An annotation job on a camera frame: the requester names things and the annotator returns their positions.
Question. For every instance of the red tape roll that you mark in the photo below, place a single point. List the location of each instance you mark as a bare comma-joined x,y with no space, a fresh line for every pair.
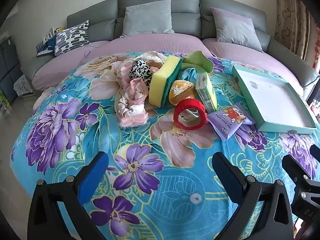
191,103

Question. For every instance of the green cloth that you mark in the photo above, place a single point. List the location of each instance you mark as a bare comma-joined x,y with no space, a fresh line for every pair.
200,61

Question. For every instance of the beige patterned curtain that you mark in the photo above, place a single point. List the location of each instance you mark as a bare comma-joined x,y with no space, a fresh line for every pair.
292,17

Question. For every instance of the dark grey cabinet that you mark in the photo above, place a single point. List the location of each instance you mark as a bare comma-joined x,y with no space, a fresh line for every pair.
7,62

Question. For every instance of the grey sofa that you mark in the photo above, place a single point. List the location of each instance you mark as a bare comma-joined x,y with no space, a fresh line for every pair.
187,20

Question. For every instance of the plain grey cushion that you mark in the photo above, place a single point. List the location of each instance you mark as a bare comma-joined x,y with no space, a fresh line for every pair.
147,17

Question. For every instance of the blue cushion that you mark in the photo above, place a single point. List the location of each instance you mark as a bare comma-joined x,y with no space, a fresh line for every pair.
46,48

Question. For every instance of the leopard print scrunchie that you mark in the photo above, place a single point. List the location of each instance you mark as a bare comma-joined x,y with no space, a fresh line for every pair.
140,71

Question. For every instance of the black and white patterned cushion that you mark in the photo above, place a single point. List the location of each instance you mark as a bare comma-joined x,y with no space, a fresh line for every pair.
71,38

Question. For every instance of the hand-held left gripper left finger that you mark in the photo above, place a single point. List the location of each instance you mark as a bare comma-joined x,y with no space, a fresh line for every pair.
93,177

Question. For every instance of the purple wet wipes packet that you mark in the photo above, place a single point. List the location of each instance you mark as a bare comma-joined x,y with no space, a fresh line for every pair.
225,123

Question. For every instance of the teal cardboard tray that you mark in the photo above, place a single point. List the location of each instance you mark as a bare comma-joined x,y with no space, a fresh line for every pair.
272,97

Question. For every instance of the pink fluffy scrunchie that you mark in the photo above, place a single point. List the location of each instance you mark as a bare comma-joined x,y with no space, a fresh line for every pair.
133,121

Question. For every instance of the grey and purple cushion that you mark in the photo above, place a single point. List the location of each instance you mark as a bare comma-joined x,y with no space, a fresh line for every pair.
232,30

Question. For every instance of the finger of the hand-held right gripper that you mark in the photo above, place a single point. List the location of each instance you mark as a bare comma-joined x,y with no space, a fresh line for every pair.
316,151
296,172

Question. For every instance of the pale pink ruffled scrunchie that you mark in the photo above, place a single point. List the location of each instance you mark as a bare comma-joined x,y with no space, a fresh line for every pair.
122,71

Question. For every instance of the pink satin scrunchie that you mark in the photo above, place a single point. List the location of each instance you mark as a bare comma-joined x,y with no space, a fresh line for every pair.
135,91

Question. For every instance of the cream lace scrunchie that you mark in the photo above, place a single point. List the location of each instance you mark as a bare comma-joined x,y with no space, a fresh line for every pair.
152,56

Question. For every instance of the green tissue packet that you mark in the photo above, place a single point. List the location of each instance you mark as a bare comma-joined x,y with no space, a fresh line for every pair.
206,92

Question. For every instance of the purple sofa cover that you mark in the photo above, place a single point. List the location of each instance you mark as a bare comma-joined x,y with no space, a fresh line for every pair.
155,45

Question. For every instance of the stack of books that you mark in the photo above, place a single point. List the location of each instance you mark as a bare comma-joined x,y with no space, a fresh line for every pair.
53,31

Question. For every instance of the orange round packet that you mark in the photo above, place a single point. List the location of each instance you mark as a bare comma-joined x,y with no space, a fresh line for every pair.
181,91

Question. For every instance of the yellow green sponge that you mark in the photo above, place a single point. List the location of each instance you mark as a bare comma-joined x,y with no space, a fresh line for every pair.
162,80

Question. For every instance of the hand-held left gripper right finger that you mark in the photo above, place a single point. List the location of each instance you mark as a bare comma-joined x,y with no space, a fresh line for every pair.
228,177

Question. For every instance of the floral teal blanket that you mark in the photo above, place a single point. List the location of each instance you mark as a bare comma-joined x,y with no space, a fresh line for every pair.
175,192

